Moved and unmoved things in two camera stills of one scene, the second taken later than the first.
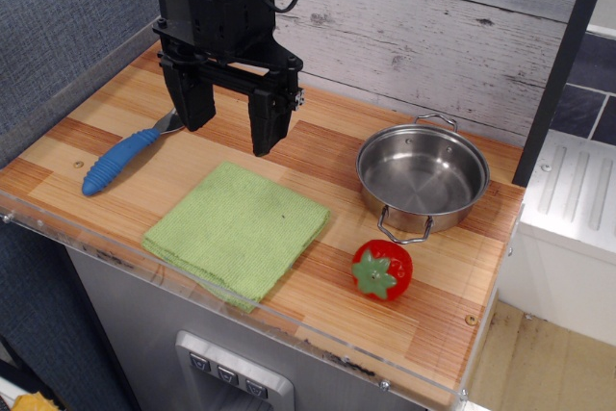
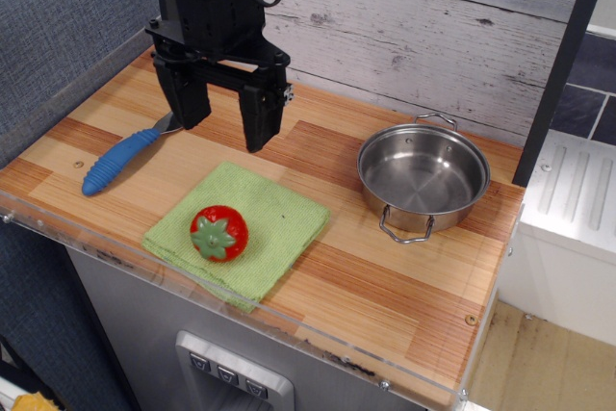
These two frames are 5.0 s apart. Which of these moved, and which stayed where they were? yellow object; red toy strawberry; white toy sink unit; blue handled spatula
Moved: red toy strawberry
Stayed: white toy sink unit; blue handled spatula; yellow object
